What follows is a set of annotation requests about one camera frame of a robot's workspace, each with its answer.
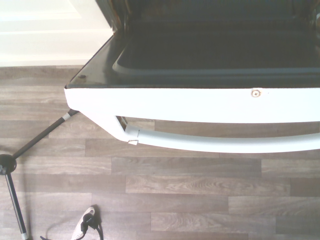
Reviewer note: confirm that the white oven door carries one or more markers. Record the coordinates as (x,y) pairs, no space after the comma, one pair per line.
(200,105)

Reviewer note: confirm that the white power strip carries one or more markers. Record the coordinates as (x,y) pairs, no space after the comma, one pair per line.
(79,226)

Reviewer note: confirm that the white base cabinet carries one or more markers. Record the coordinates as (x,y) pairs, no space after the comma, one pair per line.
(37,30)

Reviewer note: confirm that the black camera tripod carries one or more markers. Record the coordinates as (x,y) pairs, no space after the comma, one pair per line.
(37,138)

